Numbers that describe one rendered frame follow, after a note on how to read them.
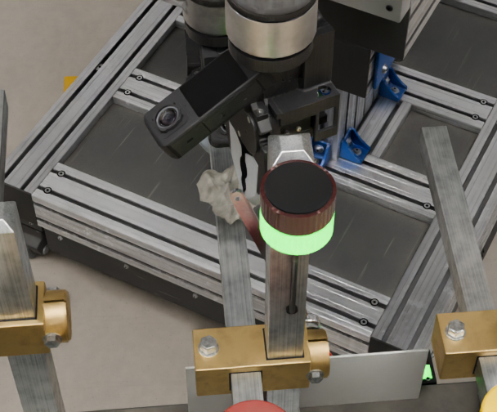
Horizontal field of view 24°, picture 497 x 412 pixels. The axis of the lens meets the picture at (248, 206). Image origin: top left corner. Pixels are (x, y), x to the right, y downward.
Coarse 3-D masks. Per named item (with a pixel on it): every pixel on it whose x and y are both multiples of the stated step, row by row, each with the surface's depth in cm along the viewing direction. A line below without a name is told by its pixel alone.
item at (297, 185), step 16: (272, 176) 94; (288, 176) 94; (304, 176) 94; (320, 176) 94; (272, 192) 93; (288, 192) 93; (304, 192) 93; (320, 192) 93; (288, 208) 92; (304, 208) 92; (320, 208) 92
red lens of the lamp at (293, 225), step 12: (324, 168) 95; (264, 180) 94; (264, 192) 93; (336, 192) 93; (264, 204) 93; (264, 216) 94; (276, 216) 92; (288, 216) 91; (300, 216) 91; (312, 216) 91; (324, 216) 92; (276, 228) 93; (288, 228) 93; (300, 228) 92; (312, 228) 93
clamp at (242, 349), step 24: (216, 336) 120; (240, 336) 120; (264, 336) 120; (312, 336) 120; (216, 360) 118; (240, 360) 118; (264, 360) 118; (288, 360) 118; (312, 360) 119; (216, 384) 119; (264, 384) 120; (288, 384) 120
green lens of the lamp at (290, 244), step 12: (264, 228) 95; (324, 228) 94; (276, 240) 94; (288, 240) 94; (300, 240) 94; (312, 240) 94; (324, 240) 95; (288, 252) 95; (300, 252) 95; (312, 252) 95
